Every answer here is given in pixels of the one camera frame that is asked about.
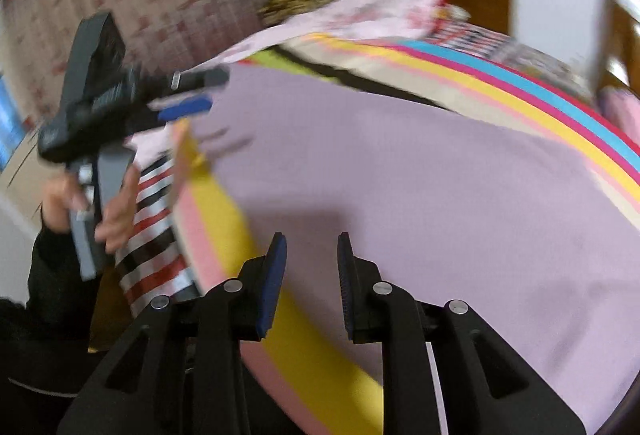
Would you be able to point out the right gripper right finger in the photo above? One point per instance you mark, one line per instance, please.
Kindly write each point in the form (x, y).
(445, 370)

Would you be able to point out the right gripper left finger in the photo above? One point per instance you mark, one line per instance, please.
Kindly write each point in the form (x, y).
(177, 369)

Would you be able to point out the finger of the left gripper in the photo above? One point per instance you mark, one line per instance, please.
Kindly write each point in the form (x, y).
(181, 82)
(148, 119)

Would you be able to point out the lilac purple pants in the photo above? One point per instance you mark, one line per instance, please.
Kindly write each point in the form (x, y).
(448, 208)

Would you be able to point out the black sleeve forearm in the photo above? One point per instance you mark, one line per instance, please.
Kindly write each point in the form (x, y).
(52, 344)

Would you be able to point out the person's left hand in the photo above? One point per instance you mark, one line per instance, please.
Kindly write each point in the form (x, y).
(62, 195)

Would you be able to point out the brown gold patterned blanket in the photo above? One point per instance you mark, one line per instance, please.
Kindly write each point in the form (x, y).
(275, 12)

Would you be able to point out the window with blue glass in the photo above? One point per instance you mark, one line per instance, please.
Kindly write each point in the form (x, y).
(12, 130)

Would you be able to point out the plaid checkered bed sheet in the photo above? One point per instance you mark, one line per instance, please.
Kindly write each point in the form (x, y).
(151, 263)

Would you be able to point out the rainbow striped bed sheet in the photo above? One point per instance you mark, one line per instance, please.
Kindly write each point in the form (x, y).
(323, 390)

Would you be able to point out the pink floral folded quilt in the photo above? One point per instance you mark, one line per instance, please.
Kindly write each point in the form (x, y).
(344, 19)

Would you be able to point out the glossy brown wooden headboard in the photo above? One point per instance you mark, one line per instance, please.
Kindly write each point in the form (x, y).
(617, 58)

